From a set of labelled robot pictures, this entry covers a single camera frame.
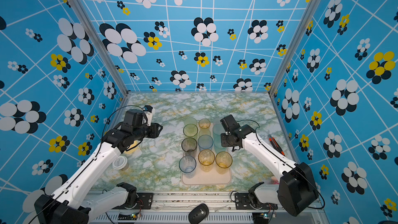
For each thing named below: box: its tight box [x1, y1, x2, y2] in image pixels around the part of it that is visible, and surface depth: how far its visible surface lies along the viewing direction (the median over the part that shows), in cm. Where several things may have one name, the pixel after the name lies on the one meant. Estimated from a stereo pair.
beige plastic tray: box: [181, 165, 232, 186], surface depth 82 cm
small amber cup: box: [198, 118, 211, 131], surface depth 98 cm
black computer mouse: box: [188, 203, 210, 224], surface depth 70 cm
